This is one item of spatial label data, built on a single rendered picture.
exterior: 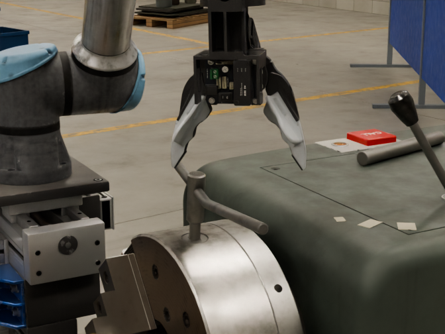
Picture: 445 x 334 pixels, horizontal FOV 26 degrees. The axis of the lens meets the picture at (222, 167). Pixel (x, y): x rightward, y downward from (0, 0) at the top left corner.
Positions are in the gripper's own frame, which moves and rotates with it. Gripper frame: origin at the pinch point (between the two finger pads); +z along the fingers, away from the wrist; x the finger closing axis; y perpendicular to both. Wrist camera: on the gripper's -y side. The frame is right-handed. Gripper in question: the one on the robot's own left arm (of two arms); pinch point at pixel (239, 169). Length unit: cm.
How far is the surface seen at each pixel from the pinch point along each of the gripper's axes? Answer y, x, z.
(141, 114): -628, -180, 101
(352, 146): -47.9, 11.0, 7.0
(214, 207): 3.2, -2.3, 3.7
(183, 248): -2.7, -7.5, 10.7
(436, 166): -20.7, 23.2, 4.0
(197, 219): -4.7, -6.1, 7.4
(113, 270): -7.2, -17.8, 15.2
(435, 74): -631, 48, 69
